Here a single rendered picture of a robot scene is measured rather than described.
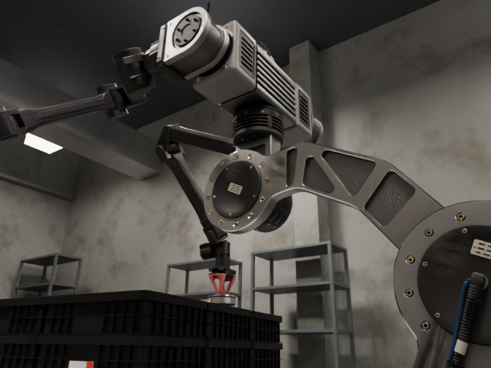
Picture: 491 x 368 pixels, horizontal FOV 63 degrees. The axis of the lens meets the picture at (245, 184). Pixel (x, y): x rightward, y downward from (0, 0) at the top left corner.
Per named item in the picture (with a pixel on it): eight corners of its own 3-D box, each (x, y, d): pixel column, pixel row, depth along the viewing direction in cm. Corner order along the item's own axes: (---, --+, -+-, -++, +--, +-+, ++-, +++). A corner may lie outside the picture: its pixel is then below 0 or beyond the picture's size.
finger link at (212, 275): (207, 294, 150) (208, 269, 154) (218, 297, 155) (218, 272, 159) (223, 293, 147) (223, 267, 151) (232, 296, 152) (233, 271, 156)
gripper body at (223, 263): (207, 272, 153) (208, 253, 156) (222, 277, 161) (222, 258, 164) (222, 270, 150) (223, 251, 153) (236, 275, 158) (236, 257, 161)
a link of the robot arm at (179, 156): (160, 142, 155) (178, 138, 164) (152, 150, 158) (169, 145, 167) (217, 239, 153) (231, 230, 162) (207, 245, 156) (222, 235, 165)
